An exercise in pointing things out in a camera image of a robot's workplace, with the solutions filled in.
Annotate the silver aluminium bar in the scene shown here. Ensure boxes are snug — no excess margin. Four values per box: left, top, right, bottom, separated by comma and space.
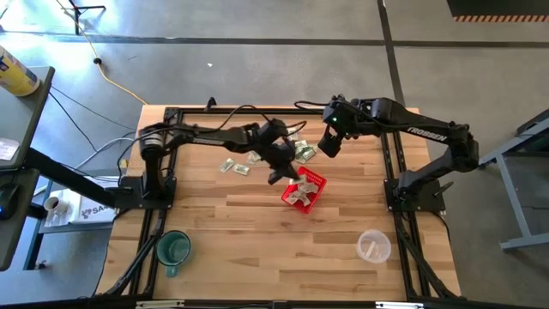
136, 300, 186, 309
374, 300, 426, 309

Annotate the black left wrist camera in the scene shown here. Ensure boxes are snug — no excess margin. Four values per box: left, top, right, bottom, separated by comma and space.
258, 118, 290, 142

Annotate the black aluminium table frame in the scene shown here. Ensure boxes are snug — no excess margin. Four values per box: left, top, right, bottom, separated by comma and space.
101, 95, 462, 309

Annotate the white paper sheet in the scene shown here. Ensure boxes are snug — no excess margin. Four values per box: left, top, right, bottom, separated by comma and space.
0, 137, 21, 162

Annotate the red plastic basket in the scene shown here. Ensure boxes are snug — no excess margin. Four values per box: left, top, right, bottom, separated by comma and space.
281, 166, 328, 215

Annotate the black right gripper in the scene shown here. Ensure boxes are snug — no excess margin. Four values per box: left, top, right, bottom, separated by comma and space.
317, 97, 366, 159

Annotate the yellow floor cable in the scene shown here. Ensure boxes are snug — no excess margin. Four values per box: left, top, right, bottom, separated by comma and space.
55, 0, 149, 106

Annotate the yellow wipes canister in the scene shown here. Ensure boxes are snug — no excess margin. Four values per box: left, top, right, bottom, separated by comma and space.
0, 45, 41, 98

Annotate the blue metal shelf frame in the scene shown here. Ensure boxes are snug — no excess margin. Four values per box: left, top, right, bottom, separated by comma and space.
22, 179, 115, 272

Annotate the white printed cardboard box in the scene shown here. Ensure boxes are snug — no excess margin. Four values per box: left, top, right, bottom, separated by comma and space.
44, 174, 126, 228

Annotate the black tripod stand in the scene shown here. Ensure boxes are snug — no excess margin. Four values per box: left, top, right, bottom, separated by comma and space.
66, 0, 107, 37

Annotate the thin black floor cable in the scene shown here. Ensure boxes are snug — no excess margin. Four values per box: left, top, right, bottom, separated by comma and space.
47, 85, 138, 152

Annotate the dark grey side desk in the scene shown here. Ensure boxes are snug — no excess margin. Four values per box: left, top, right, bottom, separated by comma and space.
0, 65, 57, 272

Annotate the black computer mouse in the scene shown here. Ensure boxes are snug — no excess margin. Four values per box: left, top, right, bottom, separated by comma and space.
0, 183, 21, 221

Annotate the black mat with hazard stripes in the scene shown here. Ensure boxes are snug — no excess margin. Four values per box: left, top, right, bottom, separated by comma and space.
445, 0, 549, 23

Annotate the clear plastic cup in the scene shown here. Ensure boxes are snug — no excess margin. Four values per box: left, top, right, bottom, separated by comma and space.
356, 228, 392, 264

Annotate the blue-grey metal table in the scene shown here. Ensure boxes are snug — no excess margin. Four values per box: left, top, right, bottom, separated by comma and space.
473, 106, 549, 252

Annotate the green ceramic mug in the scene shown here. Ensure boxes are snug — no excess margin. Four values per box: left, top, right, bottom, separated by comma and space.
154, 230, 192, 279

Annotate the grey white cable bundle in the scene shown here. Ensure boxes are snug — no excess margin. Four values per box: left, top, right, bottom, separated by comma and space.
75, 135, 143, 172

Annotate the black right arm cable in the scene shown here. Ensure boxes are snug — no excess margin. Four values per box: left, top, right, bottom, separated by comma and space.
293, 100, 332, 114

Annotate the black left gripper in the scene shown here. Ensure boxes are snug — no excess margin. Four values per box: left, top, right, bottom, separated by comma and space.
256, 136, 302, 187

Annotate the black diagonal beam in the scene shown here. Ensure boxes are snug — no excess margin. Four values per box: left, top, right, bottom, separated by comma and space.
24, 147, 126, 210

